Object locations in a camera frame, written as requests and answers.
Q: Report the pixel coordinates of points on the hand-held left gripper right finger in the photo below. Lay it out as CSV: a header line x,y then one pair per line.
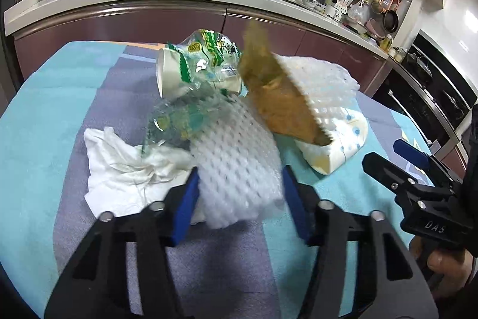
x,y
295,208

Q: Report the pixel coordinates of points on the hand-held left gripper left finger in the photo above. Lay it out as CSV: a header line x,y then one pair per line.
x,y
185,207

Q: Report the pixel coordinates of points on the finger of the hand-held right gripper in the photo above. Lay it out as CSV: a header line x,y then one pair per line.
x,y
384,173
409,151

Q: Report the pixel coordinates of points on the crushed white paper cup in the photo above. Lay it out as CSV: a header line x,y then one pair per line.
x,y
338,149

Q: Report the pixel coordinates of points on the white foam net sleeve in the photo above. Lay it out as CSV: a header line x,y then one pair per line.
x,y
321,87
233,169

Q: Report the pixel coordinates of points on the white tissue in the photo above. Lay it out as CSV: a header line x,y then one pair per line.
x,y
123,173

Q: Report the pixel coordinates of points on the green printed plastic wrapper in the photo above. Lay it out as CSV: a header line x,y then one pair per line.
x,y
211,50
173,124

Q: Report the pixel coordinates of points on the gold snack bag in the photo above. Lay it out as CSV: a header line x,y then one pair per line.
x,y
276,94

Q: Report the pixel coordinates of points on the white paper cup blue print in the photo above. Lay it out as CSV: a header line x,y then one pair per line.
x,y
173,74

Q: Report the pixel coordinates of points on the person's right hand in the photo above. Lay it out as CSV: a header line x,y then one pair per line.
x,y
446,265

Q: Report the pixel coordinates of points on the black built-in oven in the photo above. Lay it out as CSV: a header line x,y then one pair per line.
x,y
433,87

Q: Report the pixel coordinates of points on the black frying pan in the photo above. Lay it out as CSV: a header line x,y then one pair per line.
x,y
391,21

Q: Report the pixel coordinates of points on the blue striped tablecloth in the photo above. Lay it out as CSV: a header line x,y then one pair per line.
x,y
56,109

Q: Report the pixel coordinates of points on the white utensil holder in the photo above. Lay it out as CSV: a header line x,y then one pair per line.
x,y
333,7

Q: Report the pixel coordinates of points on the blue patterned small bowl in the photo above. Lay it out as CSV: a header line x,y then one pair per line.
x,y
308,1

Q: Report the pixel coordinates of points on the kitchen counter with maroon cabinets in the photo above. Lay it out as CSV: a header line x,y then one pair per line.
x,y
123,23

